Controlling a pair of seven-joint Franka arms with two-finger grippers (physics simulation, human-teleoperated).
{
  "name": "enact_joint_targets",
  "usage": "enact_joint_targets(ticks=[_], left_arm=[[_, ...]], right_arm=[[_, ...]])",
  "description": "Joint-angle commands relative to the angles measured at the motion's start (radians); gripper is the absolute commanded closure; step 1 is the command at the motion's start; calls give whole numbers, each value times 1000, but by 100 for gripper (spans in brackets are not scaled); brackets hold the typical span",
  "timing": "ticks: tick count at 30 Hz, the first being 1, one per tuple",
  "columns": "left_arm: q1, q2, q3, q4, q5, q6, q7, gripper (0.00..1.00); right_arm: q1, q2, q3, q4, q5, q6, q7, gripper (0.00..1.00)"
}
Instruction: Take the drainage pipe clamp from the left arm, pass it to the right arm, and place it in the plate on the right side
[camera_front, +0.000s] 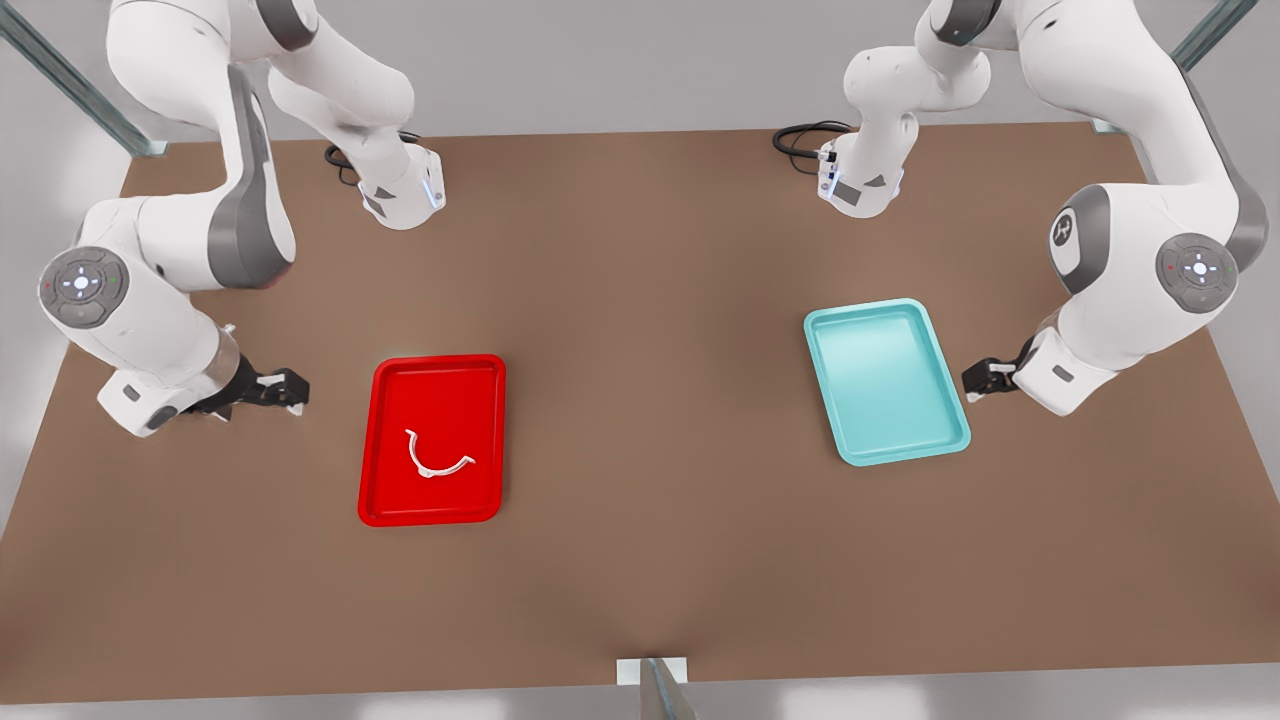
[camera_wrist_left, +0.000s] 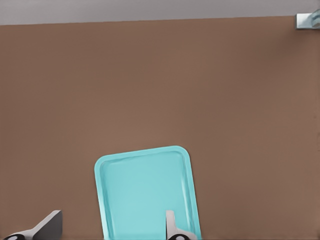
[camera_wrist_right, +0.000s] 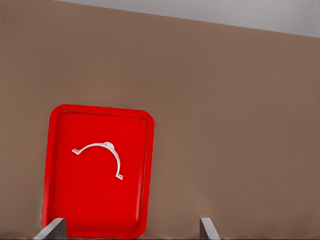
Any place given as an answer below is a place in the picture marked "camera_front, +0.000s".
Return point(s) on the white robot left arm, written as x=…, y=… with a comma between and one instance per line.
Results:
x=1120, y=290

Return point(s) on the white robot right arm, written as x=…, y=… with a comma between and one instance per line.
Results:
x=150, y=300

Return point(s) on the white drainage pipe clamp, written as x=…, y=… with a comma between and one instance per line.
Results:
x=437, y=470

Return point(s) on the teal rectangular tray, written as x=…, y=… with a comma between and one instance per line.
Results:
x=885, y=385

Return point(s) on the red rectangular tray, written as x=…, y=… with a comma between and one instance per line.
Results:
x=400, y=490

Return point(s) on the silver frame post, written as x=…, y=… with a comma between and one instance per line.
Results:
x=1205, y=35
x=660, y=690
x=70, y=80

